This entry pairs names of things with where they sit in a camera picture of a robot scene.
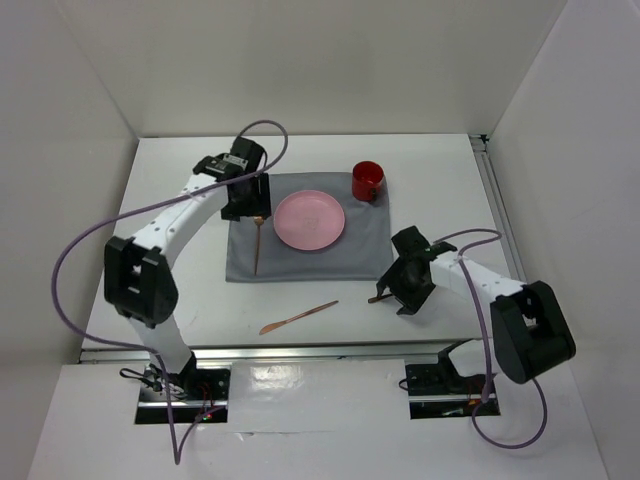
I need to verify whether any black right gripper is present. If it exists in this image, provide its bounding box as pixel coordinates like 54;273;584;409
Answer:
376;258;436;316

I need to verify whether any copper fork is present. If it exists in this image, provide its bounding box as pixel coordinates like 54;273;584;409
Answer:
253;216;265;275

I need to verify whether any pink plate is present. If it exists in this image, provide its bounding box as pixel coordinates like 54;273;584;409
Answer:
273;190;346;251

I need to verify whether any grey cloth placemat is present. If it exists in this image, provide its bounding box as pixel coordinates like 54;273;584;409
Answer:
225;172;393;283

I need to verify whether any red enamel mug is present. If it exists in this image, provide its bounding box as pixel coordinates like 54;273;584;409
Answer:
351;161;384;203

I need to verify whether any copper knife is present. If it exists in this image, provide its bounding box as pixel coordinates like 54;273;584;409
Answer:
259;300;339;335

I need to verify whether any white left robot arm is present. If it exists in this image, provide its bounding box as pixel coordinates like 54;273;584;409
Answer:
103;137;271;399

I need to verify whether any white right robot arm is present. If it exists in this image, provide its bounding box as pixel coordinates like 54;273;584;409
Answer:
376;226;576;385

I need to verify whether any aluminium table edge rail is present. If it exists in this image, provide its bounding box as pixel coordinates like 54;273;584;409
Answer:
79;339;451;364

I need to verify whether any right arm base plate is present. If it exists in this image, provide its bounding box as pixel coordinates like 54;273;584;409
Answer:
398;361;500;420

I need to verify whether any aluminium right side rail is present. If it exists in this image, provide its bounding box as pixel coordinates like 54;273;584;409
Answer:
468;135;526;281

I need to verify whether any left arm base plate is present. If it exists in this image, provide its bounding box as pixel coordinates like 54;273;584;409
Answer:
119;366;231;425

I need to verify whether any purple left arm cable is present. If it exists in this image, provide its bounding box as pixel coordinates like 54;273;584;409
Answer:
51;119;290;465

